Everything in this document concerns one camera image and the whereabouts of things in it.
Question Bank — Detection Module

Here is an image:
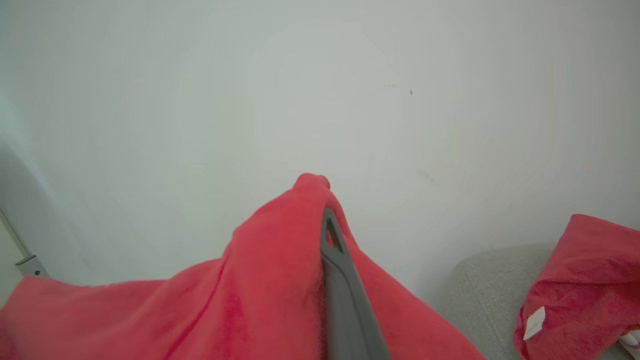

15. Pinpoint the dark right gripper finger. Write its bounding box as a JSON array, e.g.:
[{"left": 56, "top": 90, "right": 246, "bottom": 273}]
[{"left": 320, "top": 207, "right": 392, "bottom": 360}]

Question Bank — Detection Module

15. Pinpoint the plain red garment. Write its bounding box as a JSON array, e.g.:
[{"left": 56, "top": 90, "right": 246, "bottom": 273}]
[{"left": 0, "top": 172, "right": 486, "bottom": 360}]

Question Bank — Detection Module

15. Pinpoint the red garment with white label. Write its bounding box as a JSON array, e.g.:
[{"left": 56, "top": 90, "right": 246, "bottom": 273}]
[{"left": 514, "top": 214, "right": 640, "bottom": 360}]

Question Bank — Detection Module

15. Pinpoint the grey fabric sofa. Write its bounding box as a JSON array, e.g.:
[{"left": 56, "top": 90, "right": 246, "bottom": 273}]
[{"left": 440, "top": 243, "right": 640, "bottom": 360}]

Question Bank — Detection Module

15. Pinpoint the grey metal frame bracket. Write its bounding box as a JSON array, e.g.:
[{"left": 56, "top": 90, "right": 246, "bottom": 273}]
[{"left": 0, "top": 207, "right": 51, "bottom": 279}]

